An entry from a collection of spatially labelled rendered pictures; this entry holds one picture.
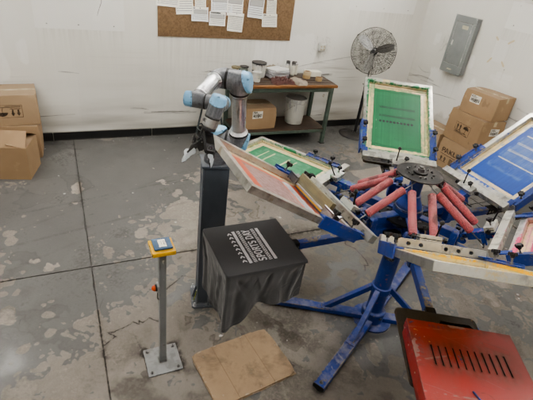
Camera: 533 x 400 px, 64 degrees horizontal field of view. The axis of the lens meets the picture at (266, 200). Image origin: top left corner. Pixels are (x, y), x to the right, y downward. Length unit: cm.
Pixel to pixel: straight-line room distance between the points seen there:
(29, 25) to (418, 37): 553
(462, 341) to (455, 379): 22
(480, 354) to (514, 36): 511
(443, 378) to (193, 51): 497
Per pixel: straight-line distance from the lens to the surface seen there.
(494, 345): 214
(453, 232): 292
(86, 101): 590
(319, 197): 241
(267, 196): 194
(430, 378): 187
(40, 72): 580
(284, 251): 246
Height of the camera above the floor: 244
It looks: 31 degrees down
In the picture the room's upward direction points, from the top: 8 degrees clockwise
